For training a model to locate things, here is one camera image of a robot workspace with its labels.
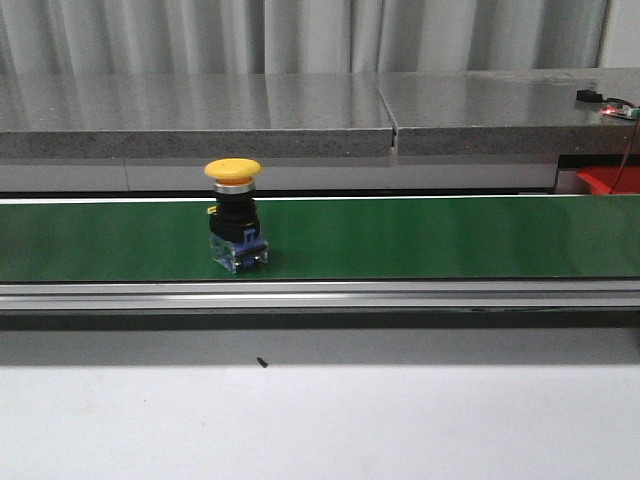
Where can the green conveyor belt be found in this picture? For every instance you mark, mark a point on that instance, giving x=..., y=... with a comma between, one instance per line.
x=337, y=239

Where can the right grey stone slab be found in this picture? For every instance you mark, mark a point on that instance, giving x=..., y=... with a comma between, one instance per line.
x=507, y=112

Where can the grey stone slab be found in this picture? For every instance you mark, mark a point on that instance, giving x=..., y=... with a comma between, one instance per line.
x=507, y=112
x=97, y=116

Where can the red plastic bin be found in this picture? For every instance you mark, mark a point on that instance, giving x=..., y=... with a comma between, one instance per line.
x=605, y=180

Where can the small black device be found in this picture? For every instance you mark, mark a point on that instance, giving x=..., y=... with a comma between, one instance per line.
x=589, y=96

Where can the left grey stone slab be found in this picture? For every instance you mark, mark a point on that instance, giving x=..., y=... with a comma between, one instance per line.
x=97, y=116

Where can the circuit board with red light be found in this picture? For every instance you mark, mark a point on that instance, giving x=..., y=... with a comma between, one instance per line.
x=621, y=109

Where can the grey pleated curtain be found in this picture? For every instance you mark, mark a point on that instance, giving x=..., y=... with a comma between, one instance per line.
x=240, y=37

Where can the aluminium conveyor frame rail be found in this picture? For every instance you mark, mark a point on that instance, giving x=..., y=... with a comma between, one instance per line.
x=245, y=296

